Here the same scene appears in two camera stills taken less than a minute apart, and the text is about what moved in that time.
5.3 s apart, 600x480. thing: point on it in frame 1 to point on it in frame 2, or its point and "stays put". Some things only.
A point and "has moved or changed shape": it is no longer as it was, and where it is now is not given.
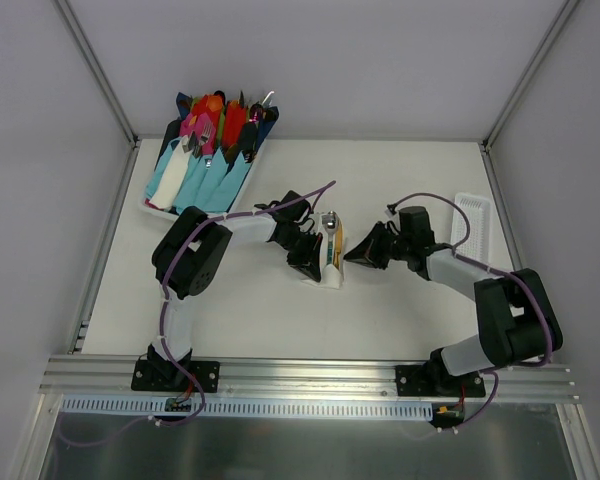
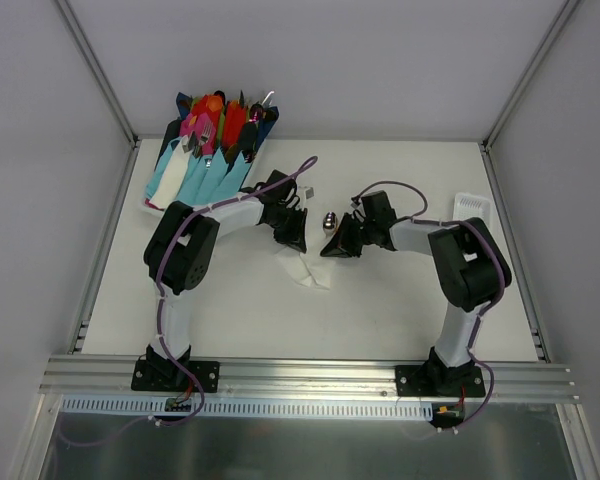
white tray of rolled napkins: (205, 154) stays put
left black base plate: (166, 376) stays put
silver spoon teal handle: (329, 224) stays put
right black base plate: (437, 382) stays put
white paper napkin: (330, 276) has moved or changed shape
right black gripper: (385, 245) to (358, 233)
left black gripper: (300, 251) to (284, 221)
